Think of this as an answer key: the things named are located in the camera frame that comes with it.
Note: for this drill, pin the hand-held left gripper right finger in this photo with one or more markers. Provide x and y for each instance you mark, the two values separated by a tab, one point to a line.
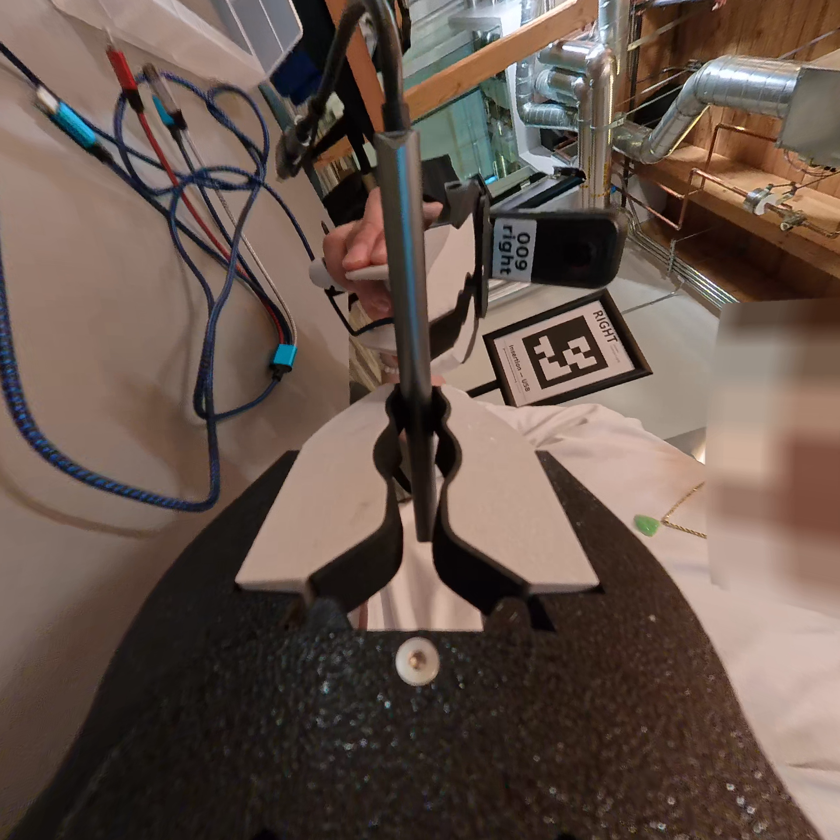
518	518

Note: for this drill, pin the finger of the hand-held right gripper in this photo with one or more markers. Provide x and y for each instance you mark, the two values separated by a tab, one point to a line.
471	338
453	262

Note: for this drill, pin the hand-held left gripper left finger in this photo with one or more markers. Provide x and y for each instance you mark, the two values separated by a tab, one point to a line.
321	512

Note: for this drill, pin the grey slim usb hub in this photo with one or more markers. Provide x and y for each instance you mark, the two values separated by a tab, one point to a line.
403	262

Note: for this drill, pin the clear plastic bin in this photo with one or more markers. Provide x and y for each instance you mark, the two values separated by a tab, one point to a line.
262	33

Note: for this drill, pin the person's right hand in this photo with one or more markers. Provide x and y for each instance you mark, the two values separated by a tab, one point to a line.
358	243

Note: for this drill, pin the white t-shirt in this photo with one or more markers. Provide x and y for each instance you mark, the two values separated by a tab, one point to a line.
590	492

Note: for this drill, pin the black framed marker sign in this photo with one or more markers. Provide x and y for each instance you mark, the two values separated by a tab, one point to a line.
571	354

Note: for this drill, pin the wooden pillar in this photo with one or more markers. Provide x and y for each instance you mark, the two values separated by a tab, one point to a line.
499	59

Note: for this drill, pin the silver round duct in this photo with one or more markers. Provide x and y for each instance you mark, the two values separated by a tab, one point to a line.
722	85
597	98

